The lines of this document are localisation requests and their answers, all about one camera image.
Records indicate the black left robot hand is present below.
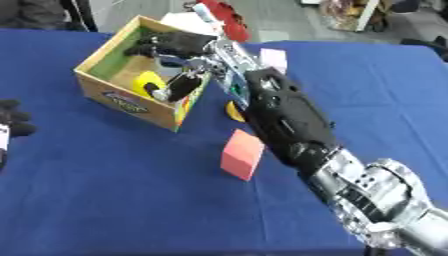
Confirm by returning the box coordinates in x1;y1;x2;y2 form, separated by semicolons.
0;98;39;172

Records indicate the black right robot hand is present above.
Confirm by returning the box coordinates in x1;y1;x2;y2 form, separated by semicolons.
122;30;219;103

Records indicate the tan cardboard box green inside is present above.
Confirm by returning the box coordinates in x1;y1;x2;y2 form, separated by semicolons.
73;14;226;133

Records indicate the red chair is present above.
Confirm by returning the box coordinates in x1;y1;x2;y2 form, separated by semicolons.
197;0;252;44

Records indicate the yellow toy banana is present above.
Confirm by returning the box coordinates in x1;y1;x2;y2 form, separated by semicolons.
224;100;249;123

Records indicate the pale pink block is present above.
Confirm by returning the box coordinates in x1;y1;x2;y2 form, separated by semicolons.
259;48;289;75

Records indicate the pink cube block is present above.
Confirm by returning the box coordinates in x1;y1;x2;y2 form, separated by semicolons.
218;128;266;182

